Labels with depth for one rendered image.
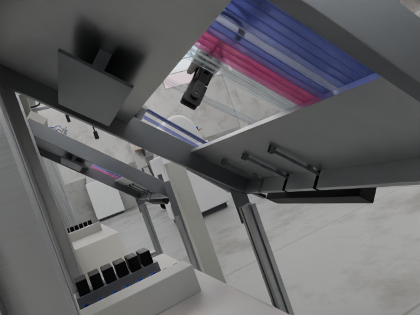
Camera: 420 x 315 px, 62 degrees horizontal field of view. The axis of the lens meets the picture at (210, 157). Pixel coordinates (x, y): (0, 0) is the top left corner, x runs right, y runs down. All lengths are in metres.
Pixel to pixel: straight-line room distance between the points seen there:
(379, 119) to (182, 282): 0.37
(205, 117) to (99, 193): 4.31
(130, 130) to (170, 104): 10.76
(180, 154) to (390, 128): 0.56
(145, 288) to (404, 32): 0.46
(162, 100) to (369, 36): 11.35
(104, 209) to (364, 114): 9.79
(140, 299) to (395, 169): 0.44
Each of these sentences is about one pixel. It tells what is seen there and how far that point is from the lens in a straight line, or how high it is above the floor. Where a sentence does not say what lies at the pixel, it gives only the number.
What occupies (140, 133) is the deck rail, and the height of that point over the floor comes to 0.93.
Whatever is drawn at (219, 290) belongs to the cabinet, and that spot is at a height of 0.62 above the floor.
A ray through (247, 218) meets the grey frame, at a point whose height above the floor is 0.61.
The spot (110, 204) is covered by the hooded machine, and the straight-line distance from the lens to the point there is 10.16.
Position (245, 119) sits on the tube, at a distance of 0.67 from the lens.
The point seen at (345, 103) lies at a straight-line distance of 0.49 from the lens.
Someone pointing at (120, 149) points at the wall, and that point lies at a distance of 11.12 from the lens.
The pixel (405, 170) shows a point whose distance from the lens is 0.62.
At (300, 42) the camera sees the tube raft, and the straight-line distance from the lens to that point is 0.42.
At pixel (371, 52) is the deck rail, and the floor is 0.86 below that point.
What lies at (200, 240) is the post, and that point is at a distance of 1.27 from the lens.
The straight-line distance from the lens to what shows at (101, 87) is 0.64.
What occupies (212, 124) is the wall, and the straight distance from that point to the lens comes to 11.95.
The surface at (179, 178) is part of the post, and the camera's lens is 1.24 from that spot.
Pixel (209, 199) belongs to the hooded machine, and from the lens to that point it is 4.89.
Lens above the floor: 0.83
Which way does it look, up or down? 1 degrees down
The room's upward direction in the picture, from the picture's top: 19 degrees counter-clockwise
